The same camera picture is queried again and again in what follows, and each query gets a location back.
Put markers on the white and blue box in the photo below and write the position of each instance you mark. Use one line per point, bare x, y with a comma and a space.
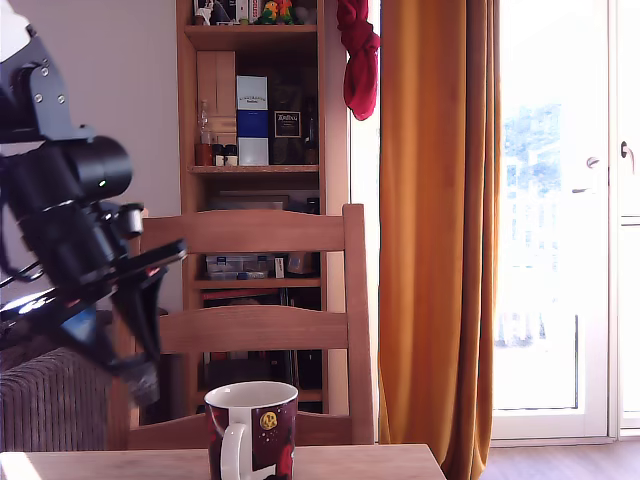
252, 120

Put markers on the light wooden box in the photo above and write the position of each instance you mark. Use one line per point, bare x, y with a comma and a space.
216, 90

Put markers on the tall wooden bookshelf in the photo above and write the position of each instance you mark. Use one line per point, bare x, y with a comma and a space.
182, 100

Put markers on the red coffee mug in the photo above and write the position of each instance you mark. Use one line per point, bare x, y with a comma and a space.
270, 435

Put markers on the wooden ladder-back chair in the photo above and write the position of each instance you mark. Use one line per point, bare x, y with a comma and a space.
250, 330

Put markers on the black bottle box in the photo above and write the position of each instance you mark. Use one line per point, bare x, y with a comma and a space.
287, 120

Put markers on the flat clear storage box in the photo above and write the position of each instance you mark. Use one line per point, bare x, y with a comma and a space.
235, 275

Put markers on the red hanging cloth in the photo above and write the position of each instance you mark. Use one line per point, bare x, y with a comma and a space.
361, 75

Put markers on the clear plastic storage box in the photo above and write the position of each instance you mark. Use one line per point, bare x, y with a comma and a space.
240, 262

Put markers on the orange curtain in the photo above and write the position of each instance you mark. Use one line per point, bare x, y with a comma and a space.
430, 200

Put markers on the orange jar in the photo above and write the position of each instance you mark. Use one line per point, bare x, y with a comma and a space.
204, 155

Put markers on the clear glass bottle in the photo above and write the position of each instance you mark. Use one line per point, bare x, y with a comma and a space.
204, 125

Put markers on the green parrot figure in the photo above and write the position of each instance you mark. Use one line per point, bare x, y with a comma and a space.
286, 12
268, 12

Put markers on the small dark bottle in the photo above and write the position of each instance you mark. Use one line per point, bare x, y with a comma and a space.
231, 155
219, 155

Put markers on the grey coffee capsule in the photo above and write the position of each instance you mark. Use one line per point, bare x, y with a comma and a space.
145, 387

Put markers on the brown paper bag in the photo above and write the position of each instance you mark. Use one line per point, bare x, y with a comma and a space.
300, 262

